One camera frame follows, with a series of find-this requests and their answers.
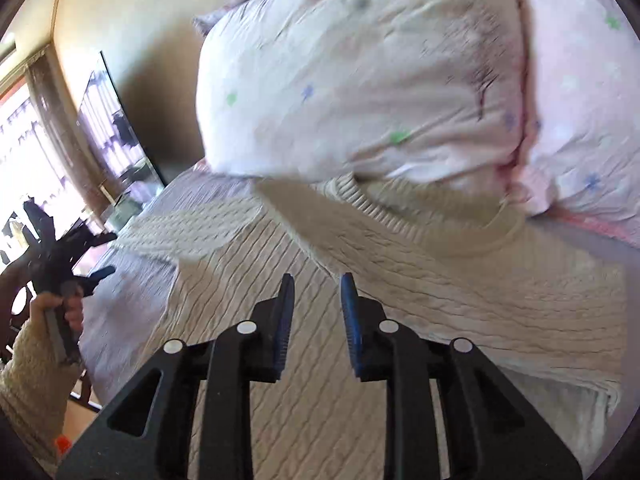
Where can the left forearm cream sleeve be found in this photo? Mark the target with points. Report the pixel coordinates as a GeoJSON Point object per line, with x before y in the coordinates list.
{"type": "Point", "coordinates": [35, 388]}

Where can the pink floral pillow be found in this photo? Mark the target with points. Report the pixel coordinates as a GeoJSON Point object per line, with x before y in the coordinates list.
{"type": "Point", "coordinates": [579, 159]}

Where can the brown window curtain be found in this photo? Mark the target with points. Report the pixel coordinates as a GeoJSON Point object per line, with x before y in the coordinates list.
{"type": "Point", "coordinates": [95, 183]}

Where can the black flat-screen television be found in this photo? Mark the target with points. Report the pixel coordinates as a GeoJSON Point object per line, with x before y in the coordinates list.
{"type": "Point", "coordinates": [112, 138]}

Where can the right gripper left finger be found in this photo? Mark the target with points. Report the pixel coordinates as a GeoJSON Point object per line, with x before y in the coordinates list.
{"type": "Point", "coordinates": [145, 432]}

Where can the lavender bed sheet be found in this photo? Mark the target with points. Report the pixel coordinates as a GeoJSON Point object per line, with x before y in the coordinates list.
{"type": "Point", "coordinates": [125, 304]}

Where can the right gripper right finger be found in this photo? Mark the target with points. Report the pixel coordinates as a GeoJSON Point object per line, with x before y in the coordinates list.
{"type": "Point", "coordinates": [450, 412]}

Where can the pink tree-print pillow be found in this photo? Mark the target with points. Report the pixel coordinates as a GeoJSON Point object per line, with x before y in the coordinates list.
{"type": "Point", "coordinates": [426, 90]}

